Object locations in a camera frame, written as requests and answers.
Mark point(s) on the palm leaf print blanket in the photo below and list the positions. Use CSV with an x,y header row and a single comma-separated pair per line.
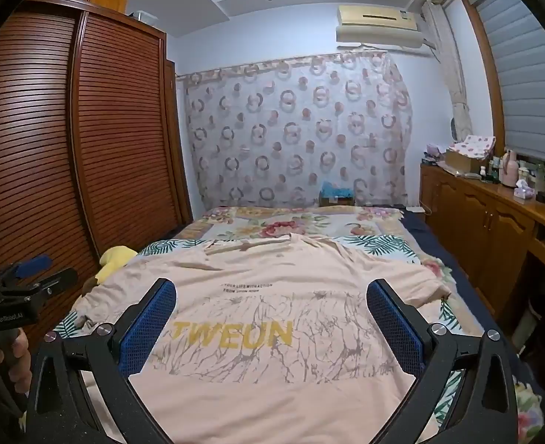
x,y
383,245

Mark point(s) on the row of cosmetic bottles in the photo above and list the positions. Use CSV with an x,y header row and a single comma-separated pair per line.
x,y
492,171

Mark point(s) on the yellow plush toy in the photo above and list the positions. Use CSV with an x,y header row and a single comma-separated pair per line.
x,y
113,259

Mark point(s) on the cream air conditioner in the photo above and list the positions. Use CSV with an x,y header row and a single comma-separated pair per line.
x,y
379,23

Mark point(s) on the peach printed t-shirt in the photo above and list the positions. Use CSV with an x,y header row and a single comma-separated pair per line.
x,y
272,296

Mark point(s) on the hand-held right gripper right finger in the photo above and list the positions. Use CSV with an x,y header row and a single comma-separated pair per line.
x,y
395,333

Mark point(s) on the wooden sideboard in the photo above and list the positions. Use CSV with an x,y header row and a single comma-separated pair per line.
x,y
476,212

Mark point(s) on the small dark box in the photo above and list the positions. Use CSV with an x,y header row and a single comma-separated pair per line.
x,y
337,200

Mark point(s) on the circle print sheer curtain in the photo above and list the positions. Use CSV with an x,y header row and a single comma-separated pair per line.
x,y
291,138

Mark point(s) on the grey window blind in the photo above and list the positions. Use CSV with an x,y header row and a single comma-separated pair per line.
x,y
526,78

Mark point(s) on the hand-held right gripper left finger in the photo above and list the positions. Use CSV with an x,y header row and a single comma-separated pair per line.
x,y
147,328

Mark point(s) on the pink bottle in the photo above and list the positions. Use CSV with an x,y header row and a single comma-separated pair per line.
x,y
511,171

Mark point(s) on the cardboard box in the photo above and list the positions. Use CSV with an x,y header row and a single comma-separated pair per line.
x,y
462,162

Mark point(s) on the small round fan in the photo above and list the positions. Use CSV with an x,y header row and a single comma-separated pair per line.
x,y
454,126

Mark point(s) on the pink tissue box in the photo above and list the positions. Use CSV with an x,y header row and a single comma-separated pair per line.
x,y
524,192

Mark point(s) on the spotted white cloth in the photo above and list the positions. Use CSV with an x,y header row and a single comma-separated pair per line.
x,y
473,144

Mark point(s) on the wooden louvred wardrobe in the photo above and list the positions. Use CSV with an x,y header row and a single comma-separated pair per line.
x,y
115,125

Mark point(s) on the person's left hand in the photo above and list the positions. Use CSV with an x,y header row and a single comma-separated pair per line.
x,y
20,351

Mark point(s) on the floral bedspread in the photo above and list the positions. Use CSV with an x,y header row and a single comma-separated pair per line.
x,y
277,226

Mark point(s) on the beige tied window curtain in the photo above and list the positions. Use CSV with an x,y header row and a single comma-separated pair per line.
x,y
452,78

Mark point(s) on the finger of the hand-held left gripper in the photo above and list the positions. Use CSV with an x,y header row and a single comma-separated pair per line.
x,y
55,281
32,264

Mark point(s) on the blue packet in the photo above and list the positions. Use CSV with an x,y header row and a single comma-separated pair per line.
x,y
337,189

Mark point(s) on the dark blue bed sheet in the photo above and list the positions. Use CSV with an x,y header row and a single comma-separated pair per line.
x,y
439,249

